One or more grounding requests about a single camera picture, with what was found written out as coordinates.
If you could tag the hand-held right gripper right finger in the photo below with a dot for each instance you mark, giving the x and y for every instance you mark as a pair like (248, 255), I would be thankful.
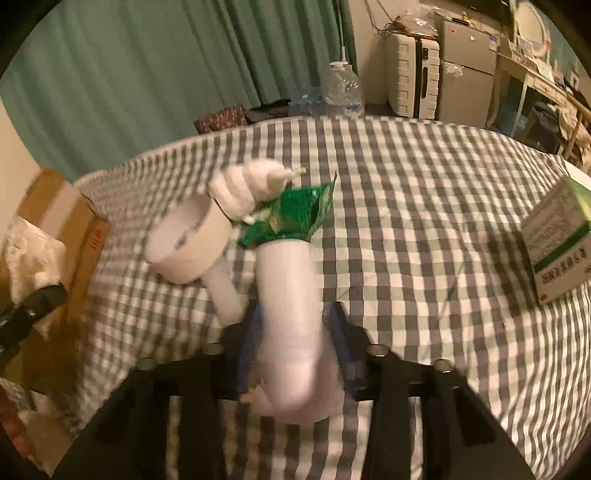
(344, 355)

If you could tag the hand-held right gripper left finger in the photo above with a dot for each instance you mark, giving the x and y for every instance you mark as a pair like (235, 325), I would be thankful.
(245, 355)

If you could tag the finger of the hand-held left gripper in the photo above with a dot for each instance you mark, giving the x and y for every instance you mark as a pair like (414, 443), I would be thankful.
(32, 314)

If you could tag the checked cloth covered desktop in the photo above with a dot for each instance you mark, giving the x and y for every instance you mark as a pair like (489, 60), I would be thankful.
(415, 230)

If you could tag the white cloth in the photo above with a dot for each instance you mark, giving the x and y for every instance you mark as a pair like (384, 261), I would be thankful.
(27, 263)

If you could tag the small white tube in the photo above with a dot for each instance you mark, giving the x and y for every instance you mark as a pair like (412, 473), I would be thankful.
(226, 295)

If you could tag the brown cardboard box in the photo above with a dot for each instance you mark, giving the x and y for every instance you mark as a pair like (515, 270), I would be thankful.
(69, 240)

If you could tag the white tape roll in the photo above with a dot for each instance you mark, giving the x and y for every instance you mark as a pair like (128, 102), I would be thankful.
(194, 244)

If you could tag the green snack packet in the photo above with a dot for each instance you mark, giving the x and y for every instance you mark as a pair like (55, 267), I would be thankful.
(295, 217)

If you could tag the brown patterned box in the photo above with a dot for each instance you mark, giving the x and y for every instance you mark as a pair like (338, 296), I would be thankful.
(221, 119)

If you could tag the green and white medicine box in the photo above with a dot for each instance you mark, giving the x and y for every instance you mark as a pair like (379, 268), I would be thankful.
(558, 244)

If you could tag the pack of small water bottles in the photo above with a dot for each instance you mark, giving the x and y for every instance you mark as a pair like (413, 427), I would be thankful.
(304, 101)

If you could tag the green curtain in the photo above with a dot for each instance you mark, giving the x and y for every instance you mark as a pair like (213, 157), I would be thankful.
(138, 69)

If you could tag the large clear water bottle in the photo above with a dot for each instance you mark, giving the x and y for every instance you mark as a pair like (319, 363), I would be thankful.
(344, 87)

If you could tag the white suitcase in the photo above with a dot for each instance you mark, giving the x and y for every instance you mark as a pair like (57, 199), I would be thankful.
(411, 74)

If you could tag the grey mini fridge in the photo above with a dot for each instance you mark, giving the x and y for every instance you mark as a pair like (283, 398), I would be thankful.
(466, 69)

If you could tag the wooden side table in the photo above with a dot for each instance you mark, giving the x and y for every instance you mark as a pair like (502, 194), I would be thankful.
(531, 76)

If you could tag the white oval mirror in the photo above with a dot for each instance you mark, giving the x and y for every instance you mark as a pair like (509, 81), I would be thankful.
(531, 23)

